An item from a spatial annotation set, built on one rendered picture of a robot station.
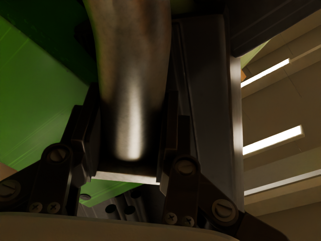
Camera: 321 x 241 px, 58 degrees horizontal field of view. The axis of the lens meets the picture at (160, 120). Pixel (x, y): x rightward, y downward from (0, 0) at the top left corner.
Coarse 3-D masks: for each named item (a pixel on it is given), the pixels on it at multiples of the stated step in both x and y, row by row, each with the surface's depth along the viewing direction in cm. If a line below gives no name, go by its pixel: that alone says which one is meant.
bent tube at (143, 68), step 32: (96, 0) 9; (128, 0) 9; (160, 0) 9; (96, 32) 10; (128, 32) 10; (160, 32) 10; (128, 64) 10; (160, 64) 11; (128, 96) 12; (160, 96) 12; (128, 128) 13; (160, 128) 15; (128, 160) 15
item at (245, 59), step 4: (268, 40) 305; (264, 44) 303; (256, 48) 300; (260, 48) 301; (252, 52) 298; (256, 52) 300; (244, 56) 295; (248, 56) 297; (252, 56) 298; (240, 60) 294; (244, 60) 295; (248, 60) 297; (240, 64) 294; (244, 64) 295; (244, 76) 289
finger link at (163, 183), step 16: (176, 96) 14; (176, 112) 13; (176, 128) 13; (160, 144) 12; (176, 144) 12; (160, 160) 13; (160, 176) 14; (208, 192) 12; (208, 208) 11; (224, 208) 11; (224, 224) 11
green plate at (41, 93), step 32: (0, 0) 14; (32, 0) 17; (64, 0) 20; (0, 32) 14; (32, 32) 14; (64, 32) 18; (0, 64) 15; (32, 64) 15; (64, 64) 15; (96, 64) 19; (0, 96) 17; (32, 96) 17; (64, 96) 17; (0, 128) 19; (32, 128) 19; (64, 128) 19; (0, 160) 22; (32, 160) 21; (96, 192) 24
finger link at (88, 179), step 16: (96, 96) 14; (80, 112) 13; (96, 112) 13; (80, 128) 12; (96, 128) 13; (80, 144) 12; (96, 144) 14; (80, 160) 12; (96, 160) 14; (16, 176) 11; (32, 176) 11; (80, 176) 13; (0, 192) 11; (16, 192) 11; (0, 208) 11
